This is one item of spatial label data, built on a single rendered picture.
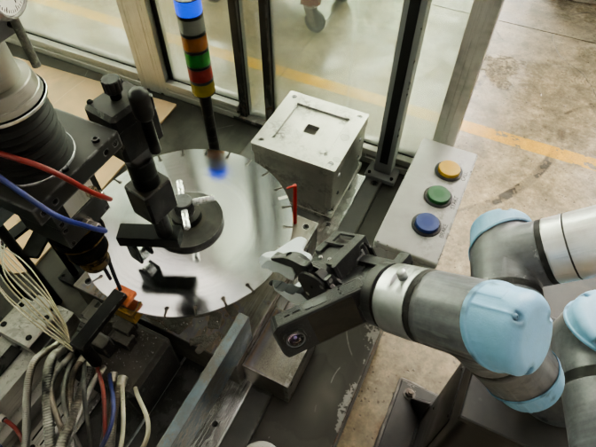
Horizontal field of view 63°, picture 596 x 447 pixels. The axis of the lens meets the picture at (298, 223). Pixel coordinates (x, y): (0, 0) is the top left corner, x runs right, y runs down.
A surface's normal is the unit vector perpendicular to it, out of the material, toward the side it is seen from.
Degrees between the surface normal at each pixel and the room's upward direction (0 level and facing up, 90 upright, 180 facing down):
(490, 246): 43
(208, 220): 5
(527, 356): 56
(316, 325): 63
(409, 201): 0
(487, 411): 0
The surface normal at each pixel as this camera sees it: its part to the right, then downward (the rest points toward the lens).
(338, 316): 0.20, 0.42
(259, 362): 0.00, -0.61
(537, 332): 0.63, 0.10
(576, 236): -0.62, -0.18
